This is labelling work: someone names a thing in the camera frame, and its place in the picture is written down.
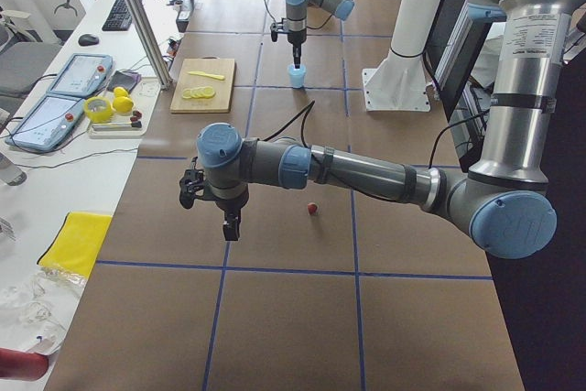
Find red strawberry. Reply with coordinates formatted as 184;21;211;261
307;202;319;215

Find white tray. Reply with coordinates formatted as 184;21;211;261
87;77;160;139

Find yellow cloth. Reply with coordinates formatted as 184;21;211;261
37;212;113;278

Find yellow plastic knife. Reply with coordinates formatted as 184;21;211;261
187;71;226;81

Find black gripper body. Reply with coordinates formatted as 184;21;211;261
215;191;249;218
288;28;306;46

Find black computer mouse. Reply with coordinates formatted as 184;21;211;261
78;34;100;47

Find aluminium frame post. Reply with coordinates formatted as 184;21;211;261
125;0;173;90

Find black keyboard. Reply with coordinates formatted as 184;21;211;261
102;0;133;32

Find lower teach pendant tablet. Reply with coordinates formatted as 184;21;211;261
5;92;85;153

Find bamboo cutting board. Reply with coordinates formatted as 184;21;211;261
169;58;235;114

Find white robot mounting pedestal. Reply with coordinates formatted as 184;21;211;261
363;0;440;112

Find light blue paper cup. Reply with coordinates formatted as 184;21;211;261
288;64;307;89

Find upper teach pendant tablet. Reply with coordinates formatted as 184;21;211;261
48;53;114;98

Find lemon slice bottom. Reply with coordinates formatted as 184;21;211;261
198;86;215;99

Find red bottle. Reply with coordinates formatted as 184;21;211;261
0;348;49;381

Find teach pendant tablet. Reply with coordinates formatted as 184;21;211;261
48;53;114;98
5;92;85;153

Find clear plastic bag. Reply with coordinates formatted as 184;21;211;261
1;268;87;355

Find yellow lemon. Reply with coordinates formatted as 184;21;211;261
113;86;134;114

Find yellow tape roll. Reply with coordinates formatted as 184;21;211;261
83;96;114;124

